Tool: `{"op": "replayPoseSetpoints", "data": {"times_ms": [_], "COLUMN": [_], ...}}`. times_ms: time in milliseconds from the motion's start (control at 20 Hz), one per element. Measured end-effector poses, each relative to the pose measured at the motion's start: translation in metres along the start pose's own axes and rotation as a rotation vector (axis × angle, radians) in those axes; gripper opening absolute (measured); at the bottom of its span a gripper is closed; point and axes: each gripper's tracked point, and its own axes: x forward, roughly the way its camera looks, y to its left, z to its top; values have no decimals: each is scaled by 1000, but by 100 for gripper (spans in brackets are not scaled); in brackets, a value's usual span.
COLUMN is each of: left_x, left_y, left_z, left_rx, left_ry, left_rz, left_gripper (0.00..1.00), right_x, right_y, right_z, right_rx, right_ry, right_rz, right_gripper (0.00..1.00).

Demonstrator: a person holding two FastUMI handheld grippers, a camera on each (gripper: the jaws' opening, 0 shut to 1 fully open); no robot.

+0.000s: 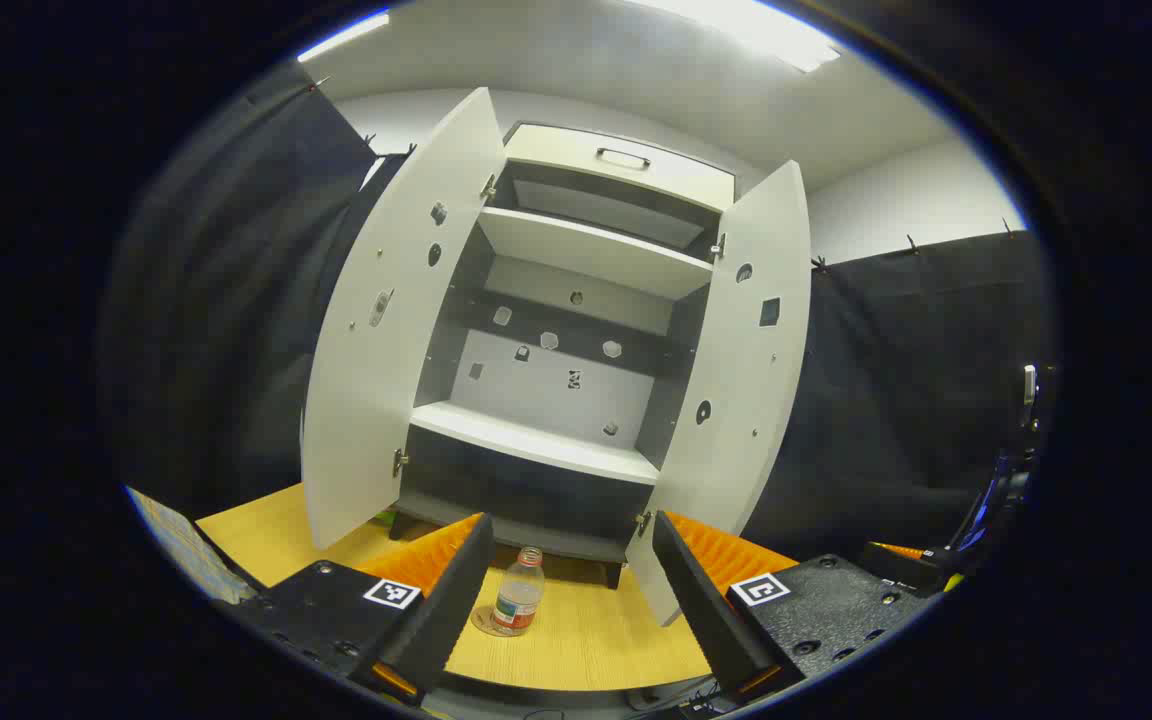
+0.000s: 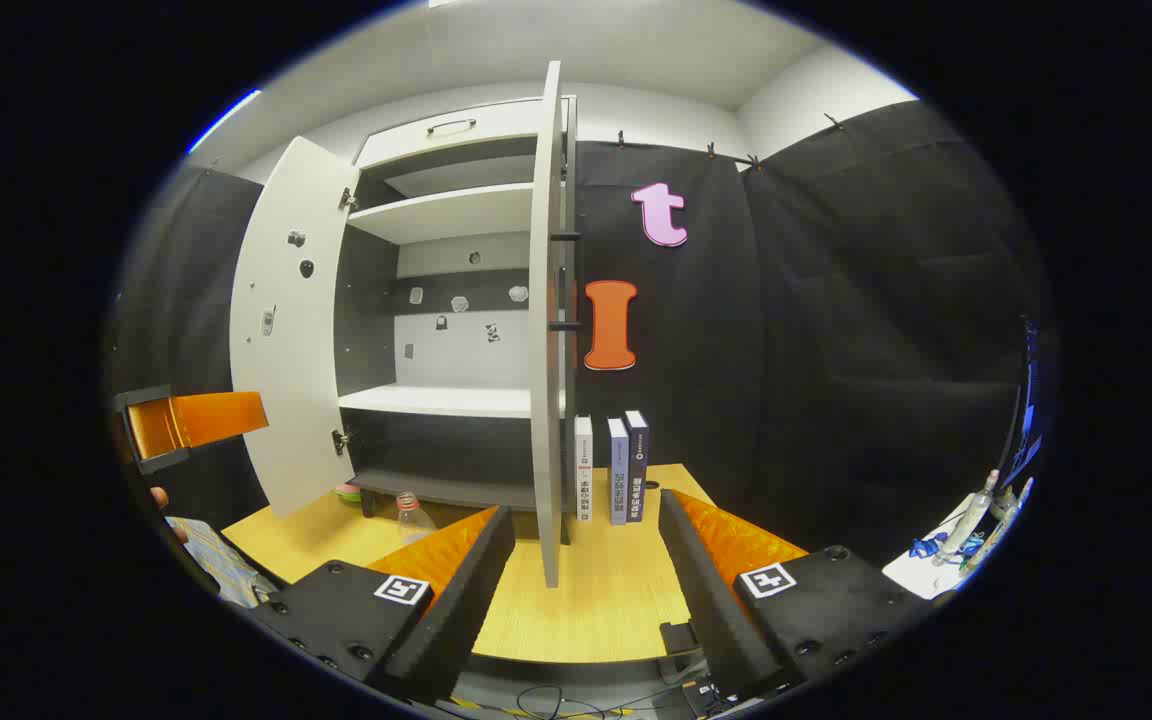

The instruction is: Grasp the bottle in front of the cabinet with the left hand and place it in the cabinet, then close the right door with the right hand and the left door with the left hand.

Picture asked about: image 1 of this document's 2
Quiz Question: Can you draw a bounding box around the round wooden coaster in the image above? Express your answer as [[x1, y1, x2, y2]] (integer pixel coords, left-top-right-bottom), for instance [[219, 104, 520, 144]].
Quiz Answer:
[[471, 603, 537, 638]]

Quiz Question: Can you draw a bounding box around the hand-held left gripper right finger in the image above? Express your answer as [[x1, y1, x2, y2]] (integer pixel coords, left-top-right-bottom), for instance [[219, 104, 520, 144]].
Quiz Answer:
[[651, 510, 937, 706]]

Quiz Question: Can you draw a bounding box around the white cabinet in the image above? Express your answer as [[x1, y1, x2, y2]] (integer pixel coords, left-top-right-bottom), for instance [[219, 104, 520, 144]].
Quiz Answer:
[[391, 122, 737, 591]]

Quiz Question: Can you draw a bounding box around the long ceiling light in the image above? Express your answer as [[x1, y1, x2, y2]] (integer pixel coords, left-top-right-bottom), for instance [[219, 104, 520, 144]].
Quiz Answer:
[[626, 0, 842, 73]]

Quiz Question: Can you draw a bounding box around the white cabinet drawer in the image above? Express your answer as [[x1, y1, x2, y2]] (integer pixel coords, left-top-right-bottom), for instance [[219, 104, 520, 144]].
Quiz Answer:
[[504, 123, 737, 213]]

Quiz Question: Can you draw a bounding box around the plastic water bottle red label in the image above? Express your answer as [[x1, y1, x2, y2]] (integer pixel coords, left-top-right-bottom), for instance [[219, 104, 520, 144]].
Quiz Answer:
[[492, 546, 546, 637]]

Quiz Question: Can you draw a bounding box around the short ceiling light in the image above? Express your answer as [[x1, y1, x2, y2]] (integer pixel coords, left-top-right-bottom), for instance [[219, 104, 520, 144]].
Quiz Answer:
[[296, 10, 392, 63]]

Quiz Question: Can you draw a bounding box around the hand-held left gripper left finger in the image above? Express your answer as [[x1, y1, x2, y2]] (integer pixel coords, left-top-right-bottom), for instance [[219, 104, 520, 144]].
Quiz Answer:
[[236, 512, 497, 706]]

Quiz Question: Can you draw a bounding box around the black backdrop cloth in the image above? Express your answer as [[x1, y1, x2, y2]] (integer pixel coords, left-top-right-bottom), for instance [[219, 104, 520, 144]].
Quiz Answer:
[[101, 60, 1057, 566]]

